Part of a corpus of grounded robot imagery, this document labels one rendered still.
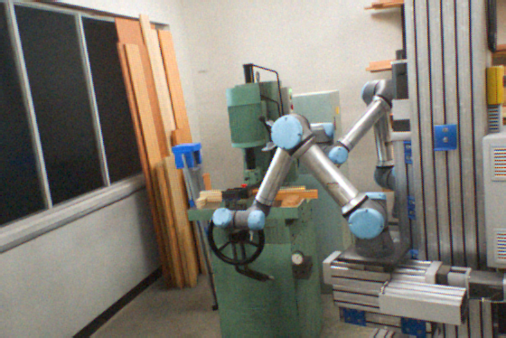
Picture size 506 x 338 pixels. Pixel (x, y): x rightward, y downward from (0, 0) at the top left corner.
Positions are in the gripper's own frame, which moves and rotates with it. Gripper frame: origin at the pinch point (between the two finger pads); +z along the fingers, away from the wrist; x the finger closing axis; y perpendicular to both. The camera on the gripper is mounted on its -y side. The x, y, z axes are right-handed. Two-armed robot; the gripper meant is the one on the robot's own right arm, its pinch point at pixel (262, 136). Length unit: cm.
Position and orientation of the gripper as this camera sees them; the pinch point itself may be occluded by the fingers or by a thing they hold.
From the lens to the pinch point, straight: 239.5
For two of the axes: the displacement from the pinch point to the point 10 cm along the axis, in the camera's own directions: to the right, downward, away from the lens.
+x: -0.9, 9.3, -3.7
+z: -9.5, 0.4, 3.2
